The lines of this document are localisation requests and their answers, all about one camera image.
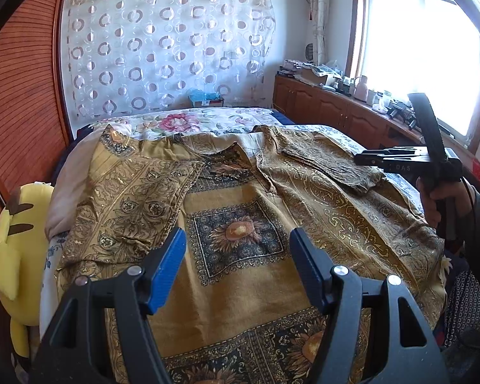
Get wooden slatted wardrobe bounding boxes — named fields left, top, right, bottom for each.
left=0, top=0, right=73, bottom=369

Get lace curtain with circles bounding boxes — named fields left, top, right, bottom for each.
left=66, top=0, right=276, bottom=120

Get white plastic containers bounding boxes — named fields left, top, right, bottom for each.
left=368, top=88, right=393, bottom=113

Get person's dotted clothing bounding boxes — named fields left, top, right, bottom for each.
left=444, top=268, right=480, bottom=355

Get person's right hand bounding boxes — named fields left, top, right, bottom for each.
left=418, top=176, right=477, bottom=228

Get blue floral quilt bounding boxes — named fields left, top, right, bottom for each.
left=40, top=125, right=433, bottom=369

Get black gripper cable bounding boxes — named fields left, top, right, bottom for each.
left=459, top=176, right=477, bottom=212

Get pink floral blanket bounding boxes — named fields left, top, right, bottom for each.
left=116, top=106, right=292, bottom=140

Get black gadget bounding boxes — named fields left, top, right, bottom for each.
left=388, top=100, right=419, bottom=129

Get patterned window curtain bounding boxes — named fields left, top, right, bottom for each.
left=306, top=0, right=333, bottom=68

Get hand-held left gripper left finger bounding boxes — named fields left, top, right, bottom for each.
left=28, top=227, right=187, bottom=384

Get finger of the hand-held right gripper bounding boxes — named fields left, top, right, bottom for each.
left=354, top=156, right=388, bottom=168
left=355, top=148, right=425, bottom=158

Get white thermos jug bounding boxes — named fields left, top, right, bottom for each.
left=354, top=75, right=369, bottom=101

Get white pillow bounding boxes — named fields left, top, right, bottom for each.
left=44, top=133, right=105, bottom=241

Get window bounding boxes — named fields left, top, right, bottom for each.
left=346, top=0, right=480, bottom=153

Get pile of papers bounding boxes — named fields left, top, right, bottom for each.
left=278, top=59, right=345, bottom=89

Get wooden cabinet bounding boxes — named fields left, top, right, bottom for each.
left=273, top=73, right=480, bottom=187

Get gold patterned shirt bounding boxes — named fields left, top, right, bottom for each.
left=56, top=124, right=449, bottom=384

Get yellow plush toy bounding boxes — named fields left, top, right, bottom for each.
left=0, top=182, right=55, bottom=360

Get navy blanket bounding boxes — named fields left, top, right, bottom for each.
left=274, top=108, right=305, bottom=127

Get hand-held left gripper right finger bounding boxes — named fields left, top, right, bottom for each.
left=290, top=227, right=451, bottom=384

